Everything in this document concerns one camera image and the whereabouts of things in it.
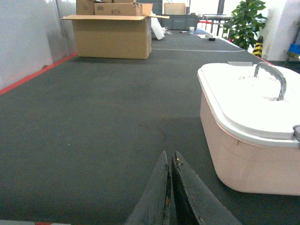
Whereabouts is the potted green plant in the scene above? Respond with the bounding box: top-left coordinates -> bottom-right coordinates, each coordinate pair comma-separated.
223,0 -> 267,50

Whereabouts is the white paper cup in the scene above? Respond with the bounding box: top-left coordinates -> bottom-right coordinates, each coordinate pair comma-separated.
189,26 -> 195,35

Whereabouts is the small cardboard box on top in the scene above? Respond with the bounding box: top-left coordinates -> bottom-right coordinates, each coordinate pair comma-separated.
94,2 -> 153,16

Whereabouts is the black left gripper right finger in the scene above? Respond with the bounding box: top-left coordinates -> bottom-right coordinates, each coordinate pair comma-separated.
172,151 -> 241,225

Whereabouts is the large cardboard box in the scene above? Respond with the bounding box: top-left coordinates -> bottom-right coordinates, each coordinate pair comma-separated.
62,15 -> 170,60

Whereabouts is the white box lid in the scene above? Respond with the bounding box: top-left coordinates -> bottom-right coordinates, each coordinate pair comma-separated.
197,63 -> 300,149

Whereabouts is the pink plastic box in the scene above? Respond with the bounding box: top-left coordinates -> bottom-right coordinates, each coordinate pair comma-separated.
200,95 -> 300,195

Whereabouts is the dark grey table mat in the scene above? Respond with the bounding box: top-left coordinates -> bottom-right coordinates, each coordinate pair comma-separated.
0,31 -> 300,225

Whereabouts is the yellow black traffic cone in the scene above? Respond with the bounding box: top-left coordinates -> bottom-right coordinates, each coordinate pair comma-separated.
252,36 -> 263,58

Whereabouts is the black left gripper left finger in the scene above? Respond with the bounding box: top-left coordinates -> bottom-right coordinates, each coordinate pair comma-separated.
125,151 -> 171,225

